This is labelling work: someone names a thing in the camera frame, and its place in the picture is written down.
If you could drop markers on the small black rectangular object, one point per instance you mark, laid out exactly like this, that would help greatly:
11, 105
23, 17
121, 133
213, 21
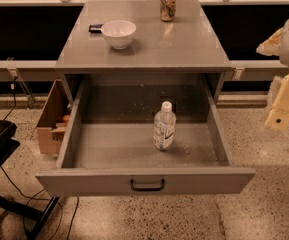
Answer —
95, 28

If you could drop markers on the clear plastic water bottle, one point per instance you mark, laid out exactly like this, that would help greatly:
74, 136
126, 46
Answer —
164, 127

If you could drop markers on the gold drink can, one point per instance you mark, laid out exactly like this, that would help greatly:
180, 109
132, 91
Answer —
167, 10

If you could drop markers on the white ceramic bowl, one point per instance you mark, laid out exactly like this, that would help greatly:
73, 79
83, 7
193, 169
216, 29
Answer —
118, 33

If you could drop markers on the black drawer handle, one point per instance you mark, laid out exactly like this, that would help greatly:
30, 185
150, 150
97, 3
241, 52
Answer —
147, 187

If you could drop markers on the grey open drawer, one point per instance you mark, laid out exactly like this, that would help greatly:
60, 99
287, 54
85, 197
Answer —
109, 140

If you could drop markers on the grey cabinet counter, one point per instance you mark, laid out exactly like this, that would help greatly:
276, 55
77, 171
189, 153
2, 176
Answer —
186, 44

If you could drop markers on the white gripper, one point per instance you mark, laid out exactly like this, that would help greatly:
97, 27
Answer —
278, 118

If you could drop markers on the black chair frame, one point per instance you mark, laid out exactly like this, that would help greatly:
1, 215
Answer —
17, 175

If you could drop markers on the cardboard box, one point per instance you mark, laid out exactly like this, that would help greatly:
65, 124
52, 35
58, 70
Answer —
50, 127

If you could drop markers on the orange fruit in box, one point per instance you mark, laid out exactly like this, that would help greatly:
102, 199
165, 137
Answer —
65, 118

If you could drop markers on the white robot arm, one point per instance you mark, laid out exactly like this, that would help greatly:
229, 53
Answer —
283, 58

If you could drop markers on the grey horizontal rail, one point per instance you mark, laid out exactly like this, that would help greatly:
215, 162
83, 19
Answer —
29, 70

